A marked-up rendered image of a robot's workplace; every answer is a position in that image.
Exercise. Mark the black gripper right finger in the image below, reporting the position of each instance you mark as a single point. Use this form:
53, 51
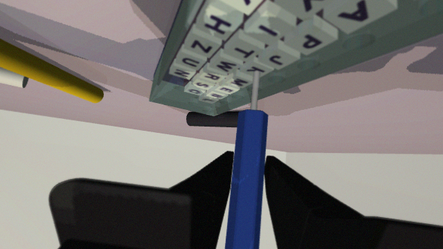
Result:
303, 216

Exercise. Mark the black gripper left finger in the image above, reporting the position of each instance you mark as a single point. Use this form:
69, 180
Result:
188, 215

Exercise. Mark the blue stylus with grey tip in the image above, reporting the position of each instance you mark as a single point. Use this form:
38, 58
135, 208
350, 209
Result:
245, 205

